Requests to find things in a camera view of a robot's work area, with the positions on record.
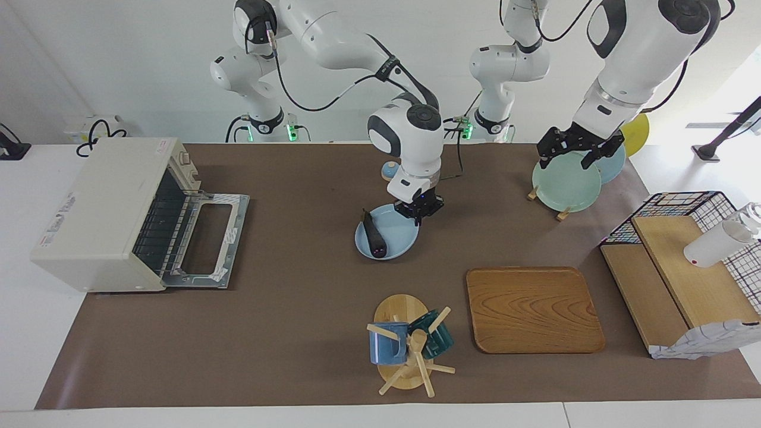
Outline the white wall socket box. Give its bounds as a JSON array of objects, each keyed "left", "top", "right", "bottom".
[{"left": 64, "top": 115, "right": 127, "bottom": 146}]

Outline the oven glass door with handle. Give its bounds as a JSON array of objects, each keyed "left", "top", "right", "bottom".
[{"left": 159, "top": 191, "right": 250, "bottom": 290}]

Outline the mint green plate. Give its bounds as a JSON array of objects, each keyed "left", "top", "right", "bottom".
[{"left": 532, "top": 150, "right": 602, "bottom": 213}]

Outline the black angled stand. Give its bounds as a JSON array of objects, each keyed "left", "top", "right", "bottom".
[{"left": 691, "top": 96, "right": 761, "bottom": 162}]

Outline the wooden mug tree stand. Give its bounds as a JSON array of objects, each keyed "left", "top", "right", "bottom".
[{"left": 366, "top": 294, "right": 457, "bottom": 398}]

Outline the light blue plate holding eggplant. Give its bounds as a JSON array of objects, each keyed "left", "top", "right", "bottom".
[{"left": 355, "top": 204, "right": 420, "bottom": 261}]

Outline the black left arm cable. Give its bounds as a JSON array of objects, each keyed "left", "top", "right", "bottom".
[{"left": 531, "top": 0, "right": 735, "bottom": 114}]

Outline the brown table mat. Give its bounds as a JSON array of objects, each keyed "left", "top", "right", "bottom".
[{"left": 34, "top": 143, "right": 761, "bottom": 411}]

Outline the white bottle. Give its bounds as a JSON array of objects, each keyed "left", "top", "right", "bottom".
[{"left": 683, "top": 202, "right": 761, "bottom": 269}]

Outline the dark purple eggplant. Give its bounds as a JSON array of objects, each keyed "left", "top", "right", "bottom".
[{"left": 361, "top": 208, "right": 387, "bottom": 259}]

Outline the wooden two-step shelf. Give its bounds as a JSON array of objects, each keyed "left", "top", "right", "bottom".
[{"left": 600, "top": 215, "right": 761, "bottom": 353}]

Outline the beige toaster oven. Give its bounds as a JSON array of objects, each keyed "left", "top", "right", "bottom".
[{"left": 30, "top": 137, "right": 201, "bottom": 293}]

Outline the black coiled cable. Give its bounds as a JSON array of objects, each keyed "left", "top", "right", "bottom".
[{"left": 76, "top": 119, "right": 127, "bottom": 159}]

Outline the wooden plate rack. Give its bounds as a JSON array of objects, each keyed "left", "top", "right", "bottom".
[{"left": 527, "top": 185, "right": 580, "bottom": 222}]

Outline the light blue plate on rack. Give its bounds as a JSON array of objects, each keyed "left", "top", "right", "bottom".
[{"left": 586, "top": 143, "right": 627, "bottom": 185}]

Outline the oven wire rack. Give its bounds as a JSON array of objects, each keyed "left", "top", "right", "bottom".
[{"left": 132, "top": 168, "right": 200, "bottom": 277}]

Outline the black stand base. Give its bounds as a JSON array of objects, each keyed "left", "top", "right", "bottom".
[{"left": 0, "top": 123, "right": 32, "bottom": 161}]

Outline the dark green mug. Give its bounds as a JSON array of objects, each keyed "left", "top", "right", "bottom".
[{"left": 408, "top": 309, "right": 455, "bottom": 360}]

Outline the wooden serving tray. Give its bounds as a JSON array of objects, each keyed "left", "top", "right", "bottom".
[{"left": 466, "top": 266, "right": 606, "bottom": 355}]

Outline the wire and wood shelf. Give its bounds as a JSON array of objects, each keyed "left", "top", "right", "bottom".
[{"left": 599, "top": 190, "right": 761, "bottom": 361}]

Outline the yellow plate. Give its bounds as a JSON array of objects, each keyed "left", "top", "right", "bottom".
[{"left": 618, "top": 113, "right": 650, "bottom": 158}]

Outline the blue mug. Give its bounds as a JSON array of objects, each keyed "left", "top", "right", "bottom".
[{"left": 369, "top": 322, "right": 411, "bottom": 366}]

